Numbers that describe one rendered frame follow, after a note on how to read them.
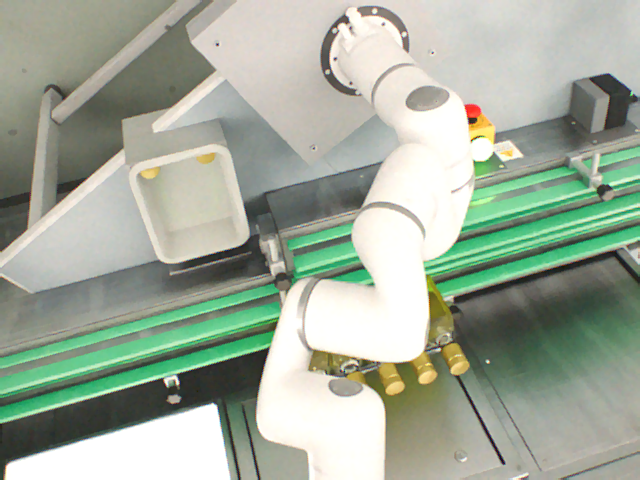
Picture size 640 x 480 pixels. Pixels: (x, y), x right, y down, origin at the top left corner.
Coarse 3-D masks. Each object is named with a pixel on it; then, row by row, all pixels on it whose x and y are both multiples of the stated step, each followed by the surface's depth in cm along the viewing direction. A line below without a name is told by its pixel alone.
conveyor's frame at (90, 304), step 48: (528, 144) 133; (576, 144) 131; (624, 144) 131; (288, 192) 130; (336, 192) 128; (96, 288) 130; (144, 288) 129; (192, 288) 127; (240, 288) 128; (0, 336) 123; (48, 336) 123
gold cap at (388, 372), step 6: (384, 366) 114; (390, 366) 114; (396, 366) 115; (378, 372) 115; (384, 372) 114; (390, 372) 113; (396, 372) 113; (384, 378) 113; (390, 378) 112; (396, 378) 112; (384, 384) 113; (390, 384) 112; (396, 384) 112; (402, 384) 113; (390, 390) 113; (396, 390) 113
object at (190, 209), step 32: (160, 160) 111; (192, 160) 120; (224, 160) 115; (160, 192) 123; (192, 192) 125; (224, 192) 127; (160, 224) 126; (192, 224) 129; (224, 224) 129; (160, 256) 123; (192, 256) 125
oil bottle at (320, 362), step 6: (312, 354) 116; (318, 354) 116; (324, 354) 116; (312, 360) 116; (318, 360) 116; (324, 360) 116; (312, 366) 115; (318, 366) 115; (324, 366) 116; (312, 372) 115; (324, 372) 116; (330, 372) 118
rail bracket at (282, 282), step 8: (264, 240) 119; (272, 240) 112; (264, 248) 120; (272, 248) 113; (272, 256) 114; (280, 256) 116; (272, 264) 114; (280, 264) 115; (272, 272) 116; (280, 272) 113; (280, 280) 112; (288, 280) 112; (280, 288) 112; (288, 288) 113; (280, 296) 121; (280, 304) 123
